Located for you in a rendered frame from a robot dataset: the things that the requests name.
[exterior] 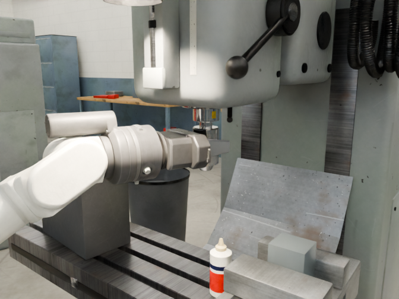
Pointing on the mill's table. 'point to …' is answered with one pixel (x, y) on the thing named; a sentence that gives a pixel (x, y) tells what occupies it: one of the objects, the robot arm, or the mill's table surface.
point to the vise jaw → (271, 281)
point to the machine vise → (322, 271)
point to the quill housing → (214, 55)
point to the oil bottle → (218, 266)
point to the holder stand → (93, 220)
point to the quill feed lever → (278, 22)
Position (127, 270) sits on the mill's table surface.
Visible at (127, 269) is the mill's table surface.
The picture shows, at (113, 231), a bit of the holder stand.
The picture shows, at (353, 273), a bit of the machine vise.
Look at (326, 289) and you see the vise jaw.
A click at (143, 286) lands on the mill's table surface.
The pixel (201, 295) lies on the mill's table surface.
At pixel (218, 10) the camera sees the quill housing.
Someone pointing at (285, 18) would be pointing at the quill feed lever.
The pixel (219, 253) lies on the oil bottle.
